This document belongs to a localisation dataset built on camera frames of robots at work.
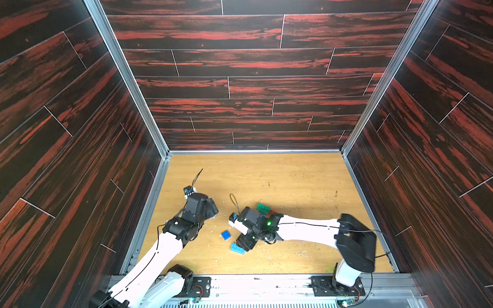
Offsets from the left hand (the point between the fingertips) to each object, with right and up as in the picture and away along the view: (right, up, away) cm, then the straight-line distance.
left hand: (210, 205), depth 82 cm
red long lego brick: (+28, -5, +7) cm, 29 cm away
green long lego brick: (+24, -3, +7) cm, 25 cm away
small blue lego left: (+7, -15, +4) cm, 17 cm away
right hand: (+14, -14, +2) cm, 20 cm away
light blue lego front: (+11, -19, 0) cm, 22 cm away
